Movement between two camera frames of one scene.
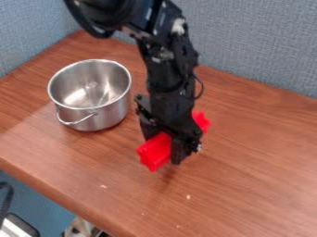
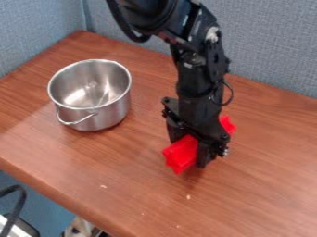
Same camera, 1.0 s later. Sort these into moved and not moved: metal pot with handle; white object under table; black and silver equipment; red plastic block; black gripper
Moved: red plastic block; black gripper
Not moved: metal pot with handle; black and silver equipment; white object under table
